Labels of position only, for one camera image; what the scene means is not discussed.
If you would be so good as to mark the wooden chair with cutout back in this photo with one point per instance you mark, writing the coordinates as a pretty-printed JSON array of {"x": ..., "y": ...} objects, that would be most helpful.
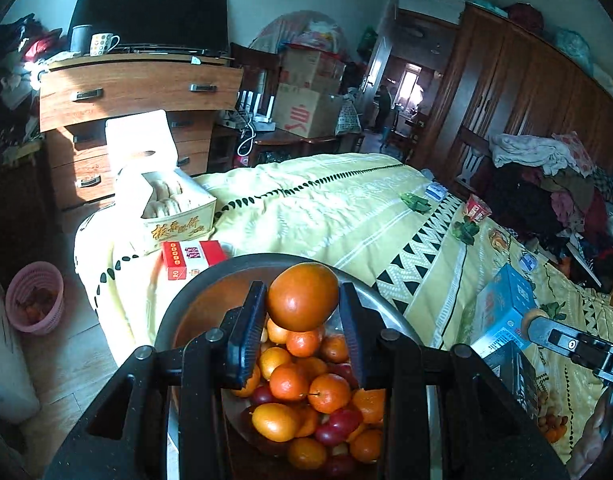
[{"x": 474, "y": 157}]

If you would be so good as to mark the teal bag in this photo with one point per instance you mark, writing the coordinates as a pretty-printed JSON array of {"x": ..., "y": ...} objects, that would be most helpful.
[{"x": 575, "y": 45}]

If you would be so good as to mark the plain cardboard box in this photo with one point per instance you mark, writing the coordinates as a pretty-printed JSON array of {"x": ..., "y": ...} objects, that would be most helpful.
[{"x": 309, "y": 67}]

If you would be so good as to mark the blue snack packet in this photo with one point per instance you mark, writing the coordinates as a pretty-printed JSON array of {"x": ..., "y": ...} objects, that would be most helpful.
[{"x": 436, "y": 191}]

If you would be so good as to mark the blue carton box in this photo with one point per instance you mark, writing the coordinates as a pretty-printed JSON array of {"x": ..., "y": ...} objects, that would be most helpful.
[{"x": 503, "y": 305}]

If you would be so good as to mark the pink plastic basket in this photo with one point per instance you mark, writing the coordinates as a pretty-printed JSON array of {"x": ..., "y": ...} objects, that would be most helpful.
[{"x": 34, "y": 305}]

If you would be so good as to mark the brown wooden wardrobe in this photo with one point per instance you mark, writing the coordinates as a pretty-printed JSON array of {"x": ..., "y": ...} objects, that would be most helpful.
[{"x": 516, "y": 85}]

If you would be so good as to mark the dark wooden side table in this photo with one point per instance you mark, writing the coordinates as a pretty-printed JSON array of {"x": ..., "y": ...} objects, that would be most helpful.
[{"x": 296, "y": 145}]

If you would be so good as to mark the green snack packet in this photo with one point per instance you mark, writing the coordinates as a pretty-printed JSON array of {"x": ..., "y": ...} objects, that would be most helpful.
[
  {"x": 466, "y": 232},
  {"x": 416, "y": 202}
]

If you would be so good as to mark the wooden dresser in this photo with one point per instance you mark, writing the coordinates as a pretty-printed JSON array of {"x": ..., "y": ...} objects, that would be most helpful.
[{"x": 136, "y": 85}]

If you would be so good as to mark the orange snack packet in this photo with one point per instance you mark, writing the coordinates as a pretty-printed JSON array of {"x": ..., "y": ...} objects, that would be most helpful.
[{"x": 498, "y": 239}]

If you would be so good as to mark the pile of small oranges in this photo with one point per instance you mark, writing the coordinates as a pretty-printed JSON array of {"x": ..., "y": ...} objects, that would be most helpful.
[{"x": 289, "y": 382}]

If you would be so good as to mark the red snack packet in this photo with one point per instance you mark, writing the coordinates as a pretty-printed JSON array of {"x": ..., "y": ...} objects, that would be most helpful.
[{"x": 477, "y": 208}]

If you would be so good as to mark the metal bowl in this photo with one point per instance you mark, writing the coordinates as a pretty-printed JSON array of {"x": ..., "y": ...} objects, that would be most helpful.
[{"x": 206, "y": 295}]

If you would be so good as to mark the printed plastic bag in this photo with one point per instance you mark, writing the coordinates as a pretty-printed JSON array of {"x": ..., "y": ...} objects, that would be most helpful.
[{"x": 347, "y": 115}]

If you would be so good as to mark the black television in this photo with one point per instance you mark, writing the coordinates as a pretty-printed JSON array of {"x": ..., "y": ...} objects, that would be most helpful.
[{"x": 151, "y": 10}]

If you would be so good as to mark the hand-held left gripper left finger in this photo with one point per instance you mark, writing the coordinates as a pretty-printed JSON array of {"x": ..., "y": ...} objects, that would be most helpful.
[{"x": 244, "y": 342}]

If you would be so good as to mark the small blue white packet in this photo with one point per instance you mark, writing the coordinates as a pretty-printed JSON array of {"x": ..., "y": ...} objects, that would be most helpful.
[{"x": 527, "y": 261}]

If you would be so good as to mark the white cardboard box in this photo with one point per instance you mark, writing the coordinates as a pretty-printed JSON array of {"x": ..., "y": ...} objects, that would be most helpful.
[{"x": 6, "y": 350}]

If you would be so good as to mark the pile of clothes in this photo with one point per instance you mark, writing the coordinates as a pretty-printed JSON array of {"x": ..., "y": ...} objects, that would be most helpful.
[{"x": 551, "y": 180}]

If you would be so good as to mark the white dotted mug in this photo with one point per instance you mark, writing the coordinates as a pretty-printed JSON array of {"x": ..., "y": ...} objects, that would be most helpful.
[{"x": 100, "y": 45}]

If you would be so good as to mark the heap of dark clothes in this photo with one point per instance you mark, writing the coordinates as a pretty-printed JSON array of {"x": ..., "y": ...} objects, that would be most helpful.
[{"x": 16, "y": 60}]

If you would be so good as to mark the yellow pastry box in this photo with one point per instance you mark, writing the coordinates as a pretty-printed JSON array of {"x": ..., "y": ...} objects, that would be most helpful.
[{"x": 179, "y": 230}]

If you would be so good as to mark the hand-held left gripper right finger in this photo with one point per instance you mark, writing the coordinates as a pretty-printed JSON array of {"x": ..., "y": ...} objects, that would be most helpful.
[{"x": 355, "y": 342}]

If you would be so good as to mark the white power strip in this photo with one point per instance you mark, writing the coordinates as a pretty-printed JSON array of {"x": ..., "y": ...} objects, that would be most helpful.
[{"x": 231, "y": 119}]

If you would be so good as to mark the red flat box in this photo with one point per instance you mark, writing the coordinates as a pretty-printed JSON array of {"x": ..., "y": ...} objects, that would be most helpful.
[{"x": 191, "y": 257}]

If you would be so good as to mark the black carton box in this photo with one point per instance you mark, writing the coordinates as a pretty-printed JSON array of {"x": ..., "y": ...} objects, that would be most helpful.
[{"x": 516, "y": 380}]

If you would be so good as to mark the cardboard box with red print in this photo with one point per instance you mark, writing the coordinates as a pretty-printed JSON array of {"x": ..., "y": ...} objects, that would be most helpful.
[{"x": 304, "y": 110}]

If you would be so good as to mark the dark red bag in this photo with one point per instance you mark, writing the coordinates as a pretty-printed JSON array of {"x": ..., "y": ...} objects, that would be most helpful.
[{"x": 525, "y": 17}]

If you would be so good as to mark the dark wooden chair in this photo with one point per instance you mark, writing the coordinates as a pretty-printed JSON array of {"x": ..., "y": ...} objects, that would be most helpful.
[{"x": 256, "y": 67}]

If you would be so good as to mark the heap of plastic bags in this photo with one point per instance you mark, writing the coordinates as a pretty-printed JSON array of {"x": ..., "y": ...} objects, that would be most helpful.
[{"x": 306, "y": 32}]

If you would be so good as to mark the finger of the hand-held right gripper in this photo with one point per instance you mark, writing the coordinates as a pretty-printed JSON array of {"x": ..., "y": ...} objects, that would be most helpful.
[{"x": 561, "y": 340}]

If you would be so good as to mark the white router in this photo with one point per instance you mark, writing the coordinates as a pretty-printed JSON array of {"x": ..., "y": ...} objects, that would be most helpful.
[{"x": 259, "y": 112}]

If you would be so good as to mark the large orange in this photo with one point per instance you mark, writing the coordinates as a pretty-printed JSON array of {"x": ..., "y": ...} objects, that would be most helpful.
[{"x": 301, "y": 295}]

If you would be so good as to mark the person's right hand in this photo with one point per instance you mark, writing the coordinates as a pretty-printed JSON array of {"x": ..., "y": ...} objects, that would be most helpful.
[{"x": 588, "y": 445}]

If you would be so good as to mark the grey cup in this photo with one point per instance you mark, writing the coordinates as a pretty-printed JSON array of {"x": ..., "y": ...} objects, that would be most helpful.
[{"x": 80, "y": 40}]

